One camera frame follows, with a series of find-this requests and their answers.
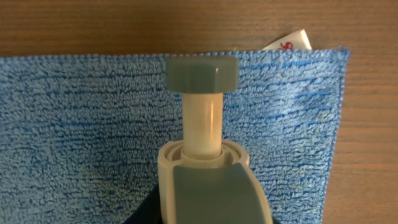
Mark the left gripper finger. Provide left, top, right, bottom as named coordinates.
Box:
left=122, top=183, right=164, bottom=224

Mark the blue cloth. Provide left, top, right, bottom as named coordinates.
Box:
left=0, top=28, right=352, bottom=224

